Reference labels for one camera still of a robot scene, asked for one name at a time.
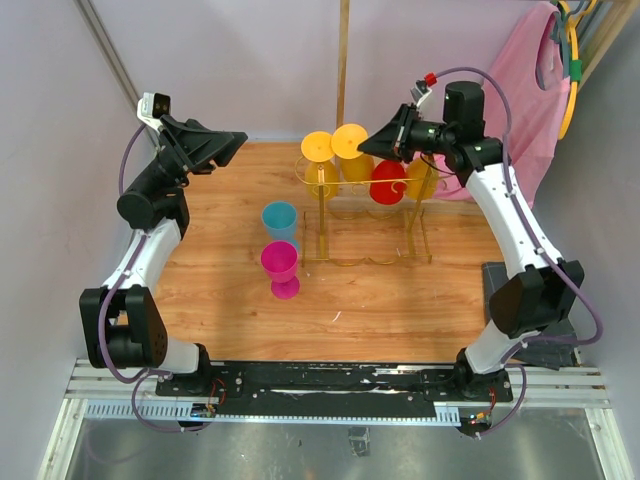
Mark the hanging yellow wine glass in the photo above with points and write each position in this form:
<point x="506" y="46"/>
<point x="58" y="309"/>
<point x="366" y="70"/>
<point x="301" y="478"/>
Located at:
<point x="316" y="148"/>

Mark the magenta plastic wine glass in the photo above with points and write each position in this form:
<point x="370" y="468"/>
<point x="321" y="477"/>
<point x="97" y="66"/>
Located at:
<point x="279" y="260"/>

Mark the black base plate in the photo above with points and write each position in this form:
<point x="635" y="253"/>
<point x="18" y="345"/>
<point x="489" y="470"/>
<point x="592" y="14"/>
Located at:
<point x="326" y="391"/>

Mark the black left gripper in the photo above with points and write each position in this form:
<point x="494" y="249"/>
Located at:
<point x="193" y="147"/>

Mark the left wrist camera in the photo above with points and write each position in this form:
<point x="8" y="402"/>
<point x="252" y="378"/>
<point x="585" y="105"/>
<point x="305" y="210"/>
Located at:
<point x="151" y="107"/>

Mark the wooden rack frame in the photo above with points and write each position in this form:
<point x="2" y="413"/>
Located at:
<point x="598" y="29"/>

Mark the red plastic wine glass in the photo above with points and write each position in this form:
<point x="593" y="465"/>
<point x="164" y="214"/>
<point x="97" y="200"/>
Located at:
<point x="387" y="187"/>

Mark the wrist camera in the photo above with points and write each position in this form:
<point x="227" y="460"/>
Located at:
<point x="151" y="107"/>
<point x="421" y="92"/>

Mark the pink cloth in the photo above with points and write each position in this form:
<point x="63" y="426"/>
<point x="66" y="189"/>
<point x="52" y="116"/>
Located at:
<point x="530" y="71"/>

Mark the dark grey mat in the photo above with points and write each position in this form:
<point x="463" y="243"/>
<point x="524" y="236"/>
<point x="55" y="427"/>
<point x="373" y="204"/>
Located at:
<point x="546" y="354"/>

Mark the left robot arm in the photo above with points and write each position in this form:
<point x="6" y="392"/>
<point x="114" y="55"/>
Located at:
<point x="123" y="328"/>

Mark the yellow hanger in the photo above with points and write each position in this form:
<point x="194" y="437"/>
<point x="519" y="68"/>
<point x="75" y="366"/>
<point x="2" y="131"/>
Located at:
<point x="570" y="19"/>

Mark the blue plastic wine glass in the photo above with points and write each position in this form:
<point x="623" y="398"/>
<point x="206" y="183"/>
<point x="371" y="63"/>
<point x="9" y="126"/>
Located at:
<point x="280" y="220"/>

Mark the gold wire glass rack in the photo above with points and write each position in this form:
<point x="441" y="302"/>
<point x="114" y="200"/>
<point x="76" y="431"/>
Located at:
<point x="351" y="229"/>

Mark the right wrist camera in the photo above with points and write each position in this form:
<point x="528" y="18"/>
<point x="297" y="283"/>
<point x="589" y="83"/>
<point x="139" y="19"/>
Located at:
<point x="421" y="92"/>

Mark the yellow plastic wine glass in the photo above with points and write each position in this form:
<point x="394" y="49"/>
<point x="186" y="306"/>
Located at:
<point x="422" y="178"/>

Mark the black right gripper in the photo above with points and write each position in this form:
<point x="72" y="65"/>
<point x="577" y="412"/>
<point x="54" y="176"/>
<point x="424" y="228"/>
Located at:
<point x="386" y="141"/>

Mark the wooden pole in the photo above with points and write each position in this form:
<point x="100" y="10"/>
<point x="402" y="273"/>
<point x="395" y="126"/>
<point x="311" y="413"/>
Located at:
<point x="344" y="17"/>

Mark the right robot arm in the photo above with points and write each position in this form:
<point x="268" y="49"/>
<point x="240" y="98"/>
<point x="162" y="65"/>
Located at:
<point x="541" y="285"/>

